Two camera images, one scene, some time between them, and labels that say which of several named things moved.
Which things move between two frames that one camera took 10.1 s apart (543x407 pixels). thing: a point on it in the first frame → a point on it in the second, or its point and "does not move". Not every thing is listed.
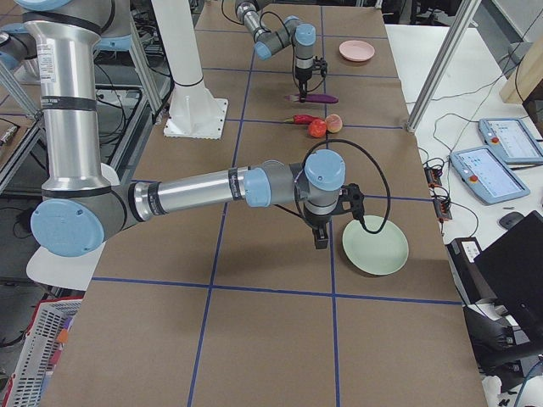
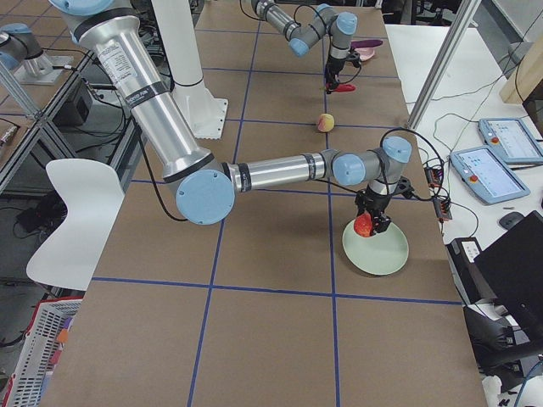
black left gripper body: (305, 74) → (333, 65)
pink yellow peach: (333, 123) → (326, 123)
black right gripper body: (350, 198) → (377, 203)
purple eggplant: (312, 98) → (365, 43)
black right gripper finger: (320, 243) → (361, 209)
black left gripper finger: (302, 88) → (329, 80)
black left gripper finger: (303, 97) → (335, 83)
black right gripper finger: (323, 242) → (380, 223)
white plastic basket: (26, 387) does not move
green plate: (379, 254) does not move
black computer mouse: (510, 219) does not move
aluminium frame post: (443, 64) does not move
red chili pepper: (302, 119) → (344, 88)
